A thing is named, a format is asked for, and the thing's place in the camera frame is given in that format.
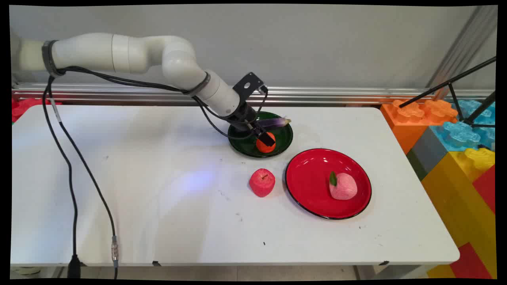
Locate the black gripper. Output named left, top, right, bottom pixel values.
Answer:
left=228, top=101, right=276, bottom=147

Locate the orange toy fruit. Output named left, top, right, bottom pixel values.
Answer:
left=256, top=132, right=276, bottom=154

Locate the purple toy eggplant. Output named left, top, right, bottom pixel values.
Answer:
left=257, top=117, right=292, bottom=129

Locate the dark green plate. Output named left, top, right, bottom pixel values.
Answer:
left=228, top=111, right=294, bottom=158

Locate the red toy apple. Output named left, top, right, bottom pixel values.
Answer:
left=249, top=169, right=276, bottom=198

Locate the red plate with black rim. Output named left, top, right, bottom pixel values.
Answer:
left=285, top=148, right=372, bottom=220

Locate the pink toy peach with leaf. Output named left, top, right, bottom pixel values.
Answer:
left=329, top=171, right=358, bottom=200

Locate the orange foam building block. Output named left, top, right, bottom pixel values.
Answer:
left=380, top=99, right=459, bottom=155

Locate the grey foam building block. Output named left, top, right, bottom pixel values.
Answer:
left=407, top=126, right=450, bottom=181

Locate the black tripod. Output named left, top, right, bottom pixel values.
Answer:
left=399, top=57, right=496, bottom=129

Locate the blue foam building block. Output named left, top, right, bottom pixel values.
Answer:
left=430, top=100, right=496, bottom=152

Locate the red foam building block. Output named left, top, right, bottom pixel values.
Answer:
left=473, top=164, right=496, bottom=214
left=12, top=98, right=62, bottom=122
left=450, top=242, right=494, bottom=279

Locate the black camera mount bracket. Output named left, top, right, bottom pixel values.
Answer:
left=233, top=72, right=269, bottom=98

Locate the aluminium rail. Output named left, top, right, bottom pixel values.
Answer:
left=12, top=82, right=496, bottom=106

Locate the grey cable strap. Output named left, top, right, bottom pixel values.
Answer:
left=42, top=40, right=66, bottom=78
left=183, top=72, right=211, bottom=97

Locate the black cable with silver connector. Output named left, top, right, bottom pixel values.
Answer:
left=48, top=67, right=256, bottom=280

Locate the thick black cable with plug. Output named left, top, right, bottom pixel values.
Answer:
left=42, top=66, right=270, bottom=278

